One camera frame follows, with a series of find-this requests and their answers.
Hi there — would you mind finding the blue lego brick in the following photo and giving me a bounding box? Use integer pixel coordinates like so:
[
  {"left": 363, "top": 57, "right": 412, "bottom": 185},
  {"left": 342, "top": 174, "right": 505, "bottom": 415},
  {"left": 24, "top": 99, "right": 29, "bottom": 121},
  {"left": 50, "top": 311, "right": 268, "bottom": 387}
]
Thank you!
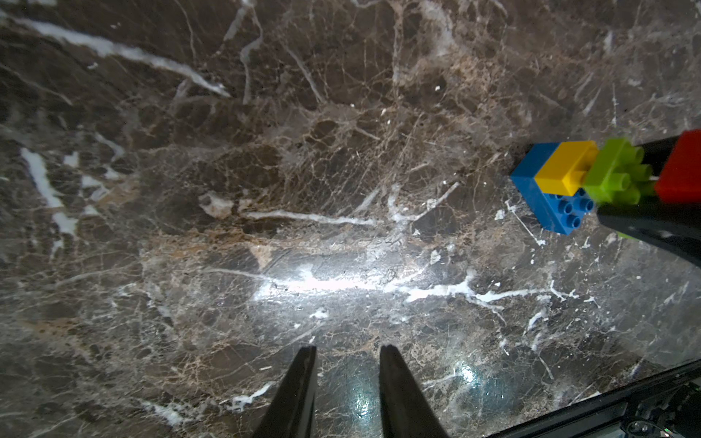
[{"left": 510, "top": 143, "right": 595, "bottom": 235}]

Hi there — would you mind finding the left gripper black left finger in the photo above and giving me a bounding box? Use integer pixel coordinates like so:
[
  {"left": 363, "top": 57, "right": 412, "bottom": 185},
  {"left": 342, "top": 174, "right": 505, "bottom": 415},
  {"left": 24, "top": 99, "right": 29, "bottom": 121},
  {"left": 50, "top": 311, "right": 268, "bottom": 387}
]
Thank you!
[{"left": 253, "top": 346, "right": 318, "bottom": 438}]

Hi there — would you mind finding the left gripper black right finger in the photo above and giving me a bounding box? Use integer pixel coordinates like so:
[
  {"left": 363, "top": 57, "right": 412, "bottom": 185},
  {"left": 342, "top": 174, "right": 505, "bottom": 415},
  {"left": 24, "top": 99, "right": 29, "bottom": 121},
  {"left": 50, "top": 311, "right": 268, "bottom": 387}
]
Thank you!
[{"left": 379, "top": 345, "right": 448, "bottom": 438}]

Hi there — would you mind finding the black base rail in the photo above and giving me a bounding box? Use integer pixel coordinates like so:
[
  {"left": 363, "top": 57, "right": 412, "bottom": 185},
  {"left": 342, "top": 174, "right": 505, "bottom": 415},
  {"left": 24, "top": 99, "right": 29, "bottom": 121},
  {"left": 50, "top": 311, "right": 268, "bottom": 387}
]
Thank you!
[{"left": 495, "top": 361, "right": 700, "bottom": 437}]

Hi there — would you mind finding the lime green lego brick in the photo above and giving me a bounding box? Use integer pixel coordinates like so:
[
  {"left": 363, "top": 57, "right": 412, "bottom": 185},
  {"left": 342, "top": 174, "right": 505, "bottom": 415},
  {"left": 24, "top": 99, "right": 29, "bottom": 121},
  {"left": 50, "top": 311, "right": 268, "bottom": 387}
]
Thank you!
[{"left": 582, "top": 138, "right": 655, "bottom": 205}]

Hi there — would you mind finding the small yellow lego brick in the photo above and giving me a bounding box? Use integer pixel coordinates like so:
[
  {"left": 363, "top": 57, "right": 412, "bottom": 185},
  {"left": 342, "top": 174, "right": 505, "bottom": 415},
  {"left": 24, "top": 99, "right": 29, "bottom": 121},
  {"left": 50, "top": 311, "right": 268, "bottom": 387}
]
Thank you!
[{"left": 535, "top": 141, "right": 599, "bottom": 196}]

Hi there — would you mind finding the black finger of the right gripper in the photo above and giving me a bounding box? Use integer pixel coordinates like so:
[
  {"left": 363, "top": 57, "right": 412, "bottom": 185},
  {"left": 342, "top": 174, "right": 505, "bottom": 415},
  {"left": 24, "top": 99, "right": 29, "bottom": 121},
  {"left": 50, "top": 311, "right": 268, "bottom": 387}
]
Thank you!
[
  {"left": 639, "top": 135, "right": 680, "bottom": 178},
  {"left": 596, "top": 200, "right": 700, "bottom": 268}
]

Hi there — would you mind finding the red lego brick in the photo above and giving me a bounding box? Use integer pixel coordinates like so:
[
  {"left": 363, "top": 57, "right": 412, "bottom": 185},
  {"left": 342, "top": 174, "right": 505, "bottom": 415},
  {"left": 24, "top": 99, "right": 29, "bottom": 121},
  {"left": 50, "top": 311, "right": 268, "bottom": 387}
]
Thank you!
[{"left": 655, "top": 130, "right": 701, "bottom": 204}]

